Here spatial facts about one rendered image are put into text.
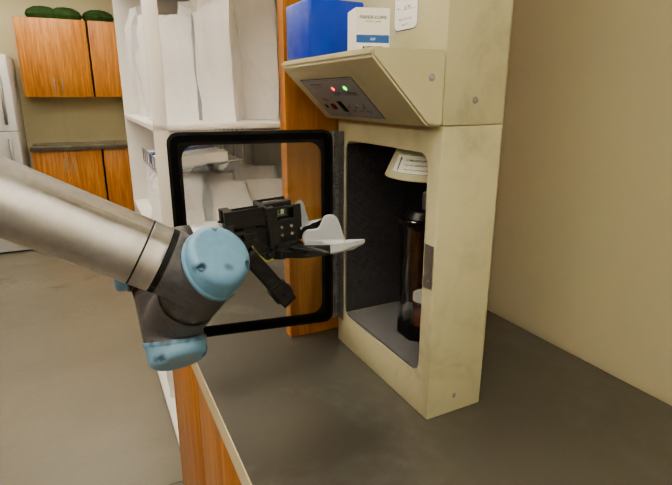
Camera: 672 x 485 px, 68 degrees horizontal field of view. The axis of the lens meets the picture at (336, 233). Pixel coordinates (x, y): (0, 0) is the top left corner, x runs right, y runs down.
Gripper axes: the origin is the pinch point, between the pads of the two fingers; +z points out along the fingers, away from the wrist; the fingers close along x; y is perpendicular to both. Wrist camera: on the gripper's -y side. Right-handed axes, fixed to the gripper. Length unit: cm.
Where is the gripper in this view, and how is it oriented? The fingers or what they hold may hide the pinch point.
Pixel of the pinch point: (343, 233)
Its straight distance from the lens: 82.9
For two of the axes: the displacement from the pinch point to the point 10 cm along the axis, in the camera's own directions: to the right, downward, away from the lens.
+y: -0.6, -9.6, -2.9
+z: 8.9, -1.8, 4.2
